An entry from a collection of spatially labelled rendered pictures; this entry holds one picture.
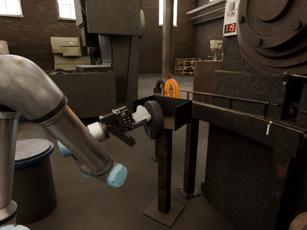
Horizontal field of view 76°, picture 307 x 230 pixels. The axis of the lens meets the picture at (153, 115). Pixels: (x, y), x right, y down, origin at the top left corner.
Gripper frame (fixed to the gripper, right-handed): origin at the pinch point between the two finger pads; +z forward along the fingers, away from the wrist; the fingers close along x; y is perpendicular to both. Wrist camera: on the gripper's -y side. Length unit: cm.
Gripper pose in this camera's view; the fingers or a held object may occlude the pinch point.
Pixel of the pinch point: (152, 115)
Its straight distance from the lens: 79.4
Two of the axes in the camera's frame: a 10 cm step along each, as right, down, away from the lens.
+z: 8.8, -3.7, 2.9
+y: -2.6, -9.0, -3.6
